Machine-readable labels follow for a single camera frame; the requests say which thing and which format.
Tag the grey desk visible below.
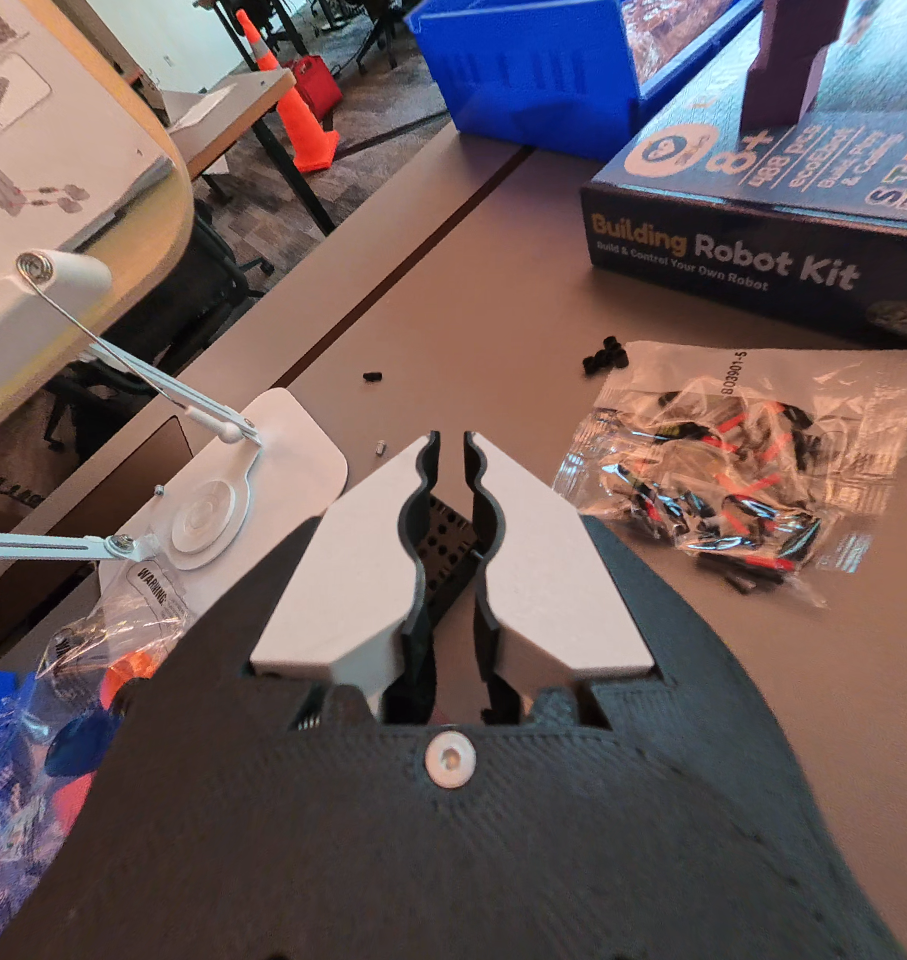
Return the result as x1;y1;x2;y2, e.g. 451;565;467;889
0;120;907;960

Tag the black office chair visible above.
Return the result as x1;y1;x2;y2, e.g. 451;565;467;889
41;203;275;451

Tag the bubble wrap bag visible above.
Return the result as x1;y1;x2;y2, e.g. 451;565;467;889
626;0;743;85

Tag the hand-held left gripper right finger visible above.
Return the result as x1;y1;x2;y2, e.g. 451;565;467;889
466;432;657;714

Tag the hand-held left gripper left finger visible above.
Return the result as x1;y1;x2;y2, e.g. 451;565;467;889
251;432;443;718

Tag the white book stand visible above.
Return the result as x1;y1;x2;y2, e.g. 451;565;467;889
0;0;350;609

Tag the red plastic object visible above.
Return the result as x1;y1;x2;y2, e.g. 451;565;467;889
286;53;344;124

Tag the silver plastic parts bag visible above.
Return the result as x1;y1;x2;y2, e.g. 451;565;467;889
551;342;907;604

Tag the clear empty plastic bag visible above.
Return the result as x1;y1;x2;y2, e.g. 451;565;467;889
101;548;200;631

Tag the wooden background table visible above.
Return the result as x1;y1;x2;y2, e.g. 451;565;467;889
157;68;338;237

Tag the instruction booklet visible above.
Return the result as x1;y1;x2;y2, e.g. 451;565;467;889
0;0;179;268

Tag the white label wheels bag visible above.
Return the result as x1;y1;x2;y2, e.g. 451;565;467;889
0;567;200;939

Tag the black double connector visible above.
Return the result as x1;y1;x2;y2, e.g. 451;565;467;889
583;342;635;376

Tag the blue robot kit box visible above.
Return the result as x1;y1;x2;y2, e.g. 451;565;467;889
581;0;907;349

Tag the orange traffic cone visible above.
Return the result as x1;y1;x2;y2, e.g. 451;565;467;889
236;8;341;175

